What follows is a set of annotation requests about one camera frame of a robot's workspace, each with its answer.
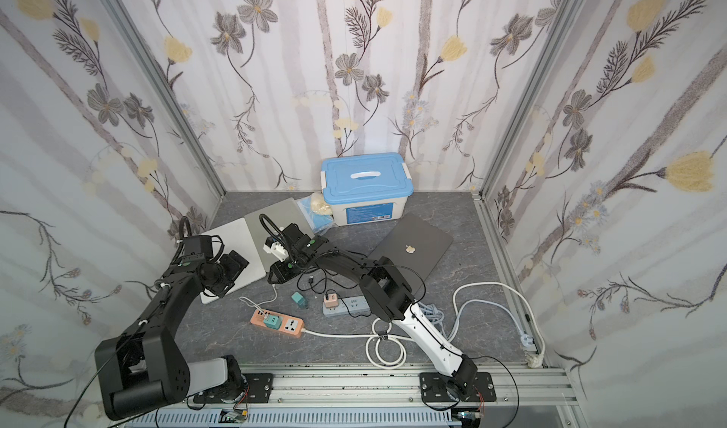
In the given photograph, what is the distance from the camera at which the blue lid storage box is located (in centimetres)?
98

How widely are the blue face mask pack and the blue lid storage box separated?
28 mm

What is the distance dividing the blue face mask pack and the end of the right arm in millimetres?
261

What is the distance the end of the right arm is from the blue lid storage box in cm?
23

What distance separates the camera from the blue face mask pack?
3.60 feet
